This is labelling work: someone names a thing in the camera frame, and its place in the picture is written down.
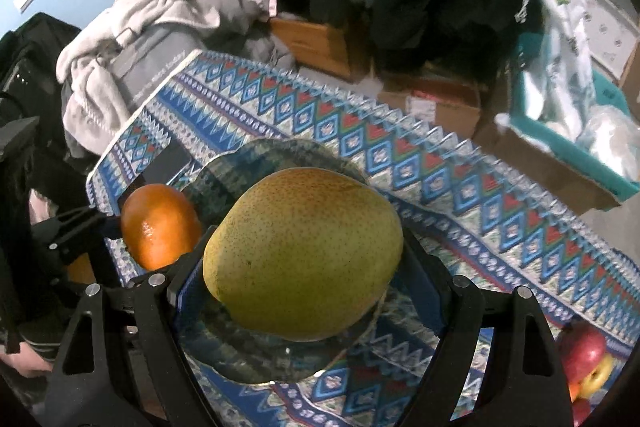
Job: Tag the grey clothing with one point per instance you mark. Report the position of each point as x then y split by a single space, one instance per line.
235 7

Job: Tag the black smartphone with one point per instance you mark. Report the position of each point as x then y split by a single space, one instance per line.
167 167

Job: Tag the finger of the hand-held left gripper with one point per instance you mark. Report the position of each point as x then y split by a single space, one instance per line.
75 227

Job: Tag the flat brown cardboard box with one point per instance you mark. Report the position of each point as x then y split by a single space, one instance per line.
540 177

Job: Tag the person's left forearm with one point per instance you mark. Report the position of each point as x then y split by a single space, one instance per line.
22 364

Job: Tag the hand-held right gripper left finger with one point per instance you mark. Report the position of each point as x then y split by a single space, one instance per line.
192 279

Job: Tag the clear scalloped glass plate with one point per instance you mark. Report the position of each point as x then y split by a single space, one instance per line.
240 352

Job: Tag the clear plastic bag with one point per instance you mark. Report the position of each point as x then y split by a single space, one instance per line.
612 139

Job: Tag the white light switch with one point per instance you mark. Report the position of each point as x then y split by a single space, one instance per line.
23 0

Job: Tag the red label cardboard box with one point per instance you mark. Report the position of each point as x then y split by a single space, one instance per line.
435 104

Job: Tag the black backpack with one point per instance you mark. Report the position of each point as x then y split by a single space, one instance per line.
35 57

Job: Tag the white printed plastic bag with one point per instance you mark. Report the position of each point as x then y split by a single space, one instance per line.
565 37

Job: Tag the wooden drawer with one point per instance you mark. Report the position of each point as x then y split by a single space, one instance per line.
310 42

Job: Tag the grey cloth bag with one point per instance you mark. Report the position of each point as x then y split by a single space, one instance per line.
150 62

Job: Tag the orange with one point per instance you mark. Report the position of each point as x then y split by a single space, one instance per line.
157 227

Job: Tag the pile of grey clothes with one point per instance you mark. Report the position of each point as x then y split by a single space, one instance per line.
95 62

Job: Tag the green yellow pear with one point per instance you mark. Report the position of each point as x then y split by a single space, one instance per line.
305 252

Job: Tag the teal box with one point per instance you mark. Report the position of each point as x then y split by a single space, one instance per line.
537 122

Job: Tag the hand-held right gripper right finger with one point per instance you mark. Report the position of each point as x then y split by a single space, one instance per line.
425 292

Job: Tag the blue patterned tablecloth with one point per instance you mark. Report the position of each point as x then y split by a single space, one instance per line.
450 187

